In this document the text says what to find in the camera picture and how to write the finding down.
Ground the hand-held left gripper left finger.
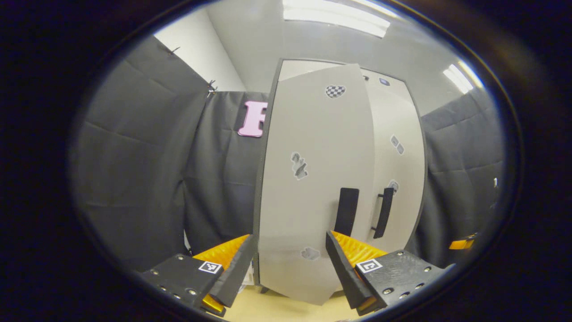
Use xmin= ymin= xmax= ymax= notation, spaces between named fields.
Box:
xmin=141 ymin=234 xmax=258 ymax=318

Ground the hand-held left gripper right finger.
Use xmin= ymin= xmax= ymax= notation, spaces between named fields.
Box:
xmin=325 ymin=230 xmax=445 ymax=316

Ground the white and grey cabinet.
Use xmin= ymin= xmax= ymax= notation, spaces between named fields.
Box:
xmin=252 ymin=57 xmax=427 ymax=296

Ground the white cabinet door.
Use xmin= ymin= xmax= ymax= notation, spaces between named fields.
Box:
xmin=258 ymin=63 xmax=376 ymax=306
xmin=362 ymin=67 xmax=426 ymax=251

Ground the long ceiling light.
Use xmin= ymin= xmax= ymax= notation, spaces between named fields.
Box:
xmin=282 ymin=0 xmax=391 ymax=38
xmin=442 ymin=64 xmax=485 ymax=94

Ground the black door handle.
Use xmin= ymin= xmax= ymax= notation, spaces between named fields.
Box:
xmin=371 ymin=187 xmax=395 ymax=240
xmin=334 ymin=188 xmax=360 ymax=237

